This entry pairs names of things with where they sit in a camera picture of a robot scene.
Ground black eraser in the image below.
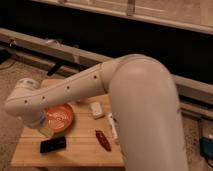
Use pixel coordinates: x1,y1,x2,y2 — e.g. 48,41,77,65
40,137,66,154

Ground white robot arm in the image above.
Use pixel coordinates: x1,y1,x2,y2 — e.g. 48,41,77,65
5,54,188,171

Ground white sponge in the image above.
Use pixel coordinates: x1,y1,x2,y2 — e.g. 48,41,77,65
90,102,104,119

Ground orange bowl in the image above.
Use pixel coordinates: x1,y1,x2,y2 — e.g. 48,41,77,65
45,104,74,133

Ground wooden board table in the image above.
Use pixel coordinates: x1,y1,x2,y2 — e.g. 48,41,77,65
10,78,125,168

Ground dark red chili pepper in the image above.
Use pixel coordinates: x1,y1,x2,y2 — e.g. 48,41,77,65
95,130,112,152

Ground white tube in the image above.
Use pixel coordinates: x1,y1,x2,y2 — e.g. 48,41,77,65
107,113,118,141

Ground blue object on floor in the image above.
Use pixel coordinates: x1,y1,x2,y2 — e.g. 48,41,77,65
199,137,213,159

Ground grey metal rail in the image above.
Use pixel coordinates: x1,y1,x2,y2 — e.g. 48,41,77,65
0,28,213,119

